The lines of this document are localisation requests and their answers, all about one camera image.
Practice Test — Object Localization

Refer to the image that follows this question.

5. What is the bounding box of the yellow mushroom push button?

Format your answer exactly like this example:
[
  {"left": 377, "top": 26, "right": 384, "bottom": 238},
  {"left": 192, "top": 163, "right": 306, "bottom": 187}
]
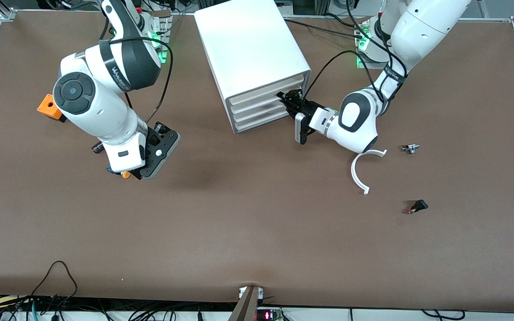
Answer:
[{"left": 108, "top": 165, "right": 132, "bottom": 180}]

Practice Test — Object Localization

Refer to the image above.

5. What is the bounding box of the white drawer cabinet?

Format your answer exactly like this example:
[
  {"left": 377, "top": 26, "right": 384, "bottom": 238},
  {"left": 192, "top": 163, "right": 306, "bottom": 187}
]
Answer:
[{"left": 194, "top": 0, "right": 312, "bottom": 135}]

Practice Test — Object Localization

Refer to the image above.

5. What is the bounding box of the white curved plastic arc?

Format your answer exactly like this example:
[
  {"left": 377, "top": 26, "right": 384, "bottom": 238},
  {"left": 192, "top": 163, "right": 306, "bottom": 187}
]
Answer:
[{"left": 351, "top": 149, "right": 388, "bottom": 195}]

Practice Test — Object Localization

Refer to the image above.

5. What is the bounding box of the device with red display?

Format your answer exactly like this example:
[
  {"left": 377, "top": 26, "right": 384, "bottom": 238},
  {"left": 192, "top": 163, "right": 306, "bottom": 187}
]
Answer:
[{"left": 256, "top": 308, "right": 283, "bottom": 321}]

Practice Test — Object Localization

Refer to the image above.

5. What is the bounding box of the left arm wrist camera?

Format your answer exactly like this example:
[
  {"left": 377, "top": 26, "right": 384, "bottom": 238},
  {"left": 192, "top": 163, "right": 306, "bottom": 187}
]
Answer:
[{"left": 294, "top": 111, "right": 311, "bottom": 145}]

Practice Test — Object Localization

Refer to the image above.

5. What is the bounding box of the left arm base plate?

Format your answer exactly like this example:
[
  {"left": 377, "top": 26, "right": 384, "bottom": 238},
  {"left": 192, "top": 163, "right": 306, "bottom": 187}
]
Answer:
[{"left": 356, "top": 20, "right": 389, "bottom": 70}]

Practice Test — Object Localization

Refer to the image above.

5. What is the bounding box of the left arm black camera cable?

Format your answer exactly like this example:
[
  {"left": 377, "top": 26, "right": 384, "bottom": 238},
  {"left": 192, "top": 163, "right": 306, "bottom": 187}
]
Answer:
[{"left": 304, "top": 0, "right": 408, "bottom": 105}]

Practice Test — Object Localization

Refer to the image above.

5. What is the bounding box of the long black base cable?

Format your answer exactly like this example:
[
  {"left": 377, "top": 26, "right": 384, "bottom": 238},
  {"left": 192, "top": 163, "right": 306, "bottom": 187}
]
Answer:
[{"left": 284, "top": 18, "right": 365, "bottom": 39}]

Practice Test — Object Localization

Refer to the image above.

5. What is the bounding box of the orange button enclosure box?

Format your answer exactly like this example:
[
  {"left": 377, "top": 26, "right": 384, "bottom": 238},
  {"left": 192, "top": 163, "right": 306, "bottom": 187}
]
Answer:
[{"left": 37, "top": 94, "right": 64, "bottom": 122}]

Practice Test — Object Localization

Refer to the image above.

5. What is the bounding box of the black looped cable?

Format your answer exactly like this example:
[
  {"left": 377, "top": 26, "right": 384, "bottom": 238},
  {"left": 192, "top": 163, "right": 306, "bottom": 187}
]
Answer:
[{"left": 31, "top": 261, "right": 79, "bottom": 308}]

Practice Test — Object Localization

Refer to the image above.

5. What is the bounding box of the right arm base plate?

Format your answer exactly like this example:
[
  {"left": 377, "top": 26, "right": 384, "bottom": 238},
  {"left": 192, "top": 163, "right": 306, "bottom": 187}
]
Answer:
[{"left": 149, "top": 12, "right": 173, "bottom": 64}]

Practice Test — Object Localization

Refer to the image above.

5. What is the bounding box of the small black rocker switch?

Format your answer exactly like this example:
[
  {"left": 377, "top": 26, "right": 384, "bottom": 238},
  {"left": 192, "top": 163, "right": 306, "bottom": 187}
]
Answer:
[{"left": 408, "top": 199, "right": 429, "bottom": 215}]

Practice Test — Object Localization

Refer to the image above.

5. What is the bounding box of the white post bracket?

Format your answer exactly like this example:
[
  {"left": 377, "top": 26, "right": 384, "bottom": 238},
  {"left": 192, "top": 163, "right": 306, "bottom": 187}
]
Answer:
[{"left": 238, "top": 286, "right": 265, "bottom": 300}]

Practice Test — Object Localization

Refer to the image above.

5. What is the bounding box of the brown camera stand post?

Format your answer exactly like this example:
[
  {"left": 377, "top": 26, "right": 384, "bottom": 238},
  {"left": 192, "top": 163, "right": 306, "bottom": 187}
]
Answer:
[{"left": 228, "top": 285, "right": 261, "bottom": 321}]

